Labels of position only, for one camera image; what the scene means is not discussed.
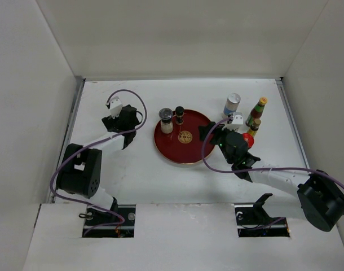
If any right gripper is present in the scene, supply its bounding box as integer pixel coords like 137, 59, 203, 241
199, 121, 237, 164

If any small black-capped spice bottle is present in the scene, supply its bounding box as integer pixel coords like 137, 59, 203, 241
175, 106, 184, 125

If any glass grinder with black top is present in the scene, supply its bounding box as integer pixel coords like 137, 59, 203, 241
158, 108, 173, 134

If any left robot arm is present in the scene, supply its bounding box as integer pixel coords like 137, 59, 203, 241
55, 104, 140, 225

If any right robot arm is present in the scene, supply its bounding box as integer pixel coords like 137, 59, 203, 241
198, 122, 344, 232

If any red round tray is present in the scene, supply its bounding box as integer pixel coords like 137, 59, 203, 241
153, 109, 214, 164

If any blue-labelled silver-capped shaker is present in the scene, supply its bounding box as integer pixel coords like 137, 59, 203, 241
223, 93, 241, 117

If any red-capped sauce jar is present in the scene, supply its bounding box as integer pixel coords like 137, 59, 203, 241
242, 133, 255, 149

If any small yellow-labelled bottle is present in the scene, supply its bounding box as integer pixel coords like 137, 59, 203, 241
247, 119, 261, 137

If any red sauce bottle yellow cap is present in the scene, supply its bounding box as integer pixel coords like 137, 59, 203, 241
245, 97, 268, 126

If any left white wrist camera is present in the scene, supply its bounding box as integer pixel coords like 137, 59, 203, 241
106, 97, 123, 119

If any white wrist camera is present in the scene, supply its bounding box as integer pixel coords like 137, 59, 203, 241
227, 112, 244, 132
106, 97, 123, 119

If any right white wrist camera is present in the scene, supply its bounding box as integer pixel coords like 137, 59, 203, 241
227, 112, 244, 132

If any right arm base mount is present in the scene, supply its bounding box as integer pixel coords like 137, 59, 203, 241
234, 193, 290, 238

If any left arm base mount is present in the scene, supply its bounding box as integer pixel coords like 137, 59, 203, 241
78, 205, 136, 238

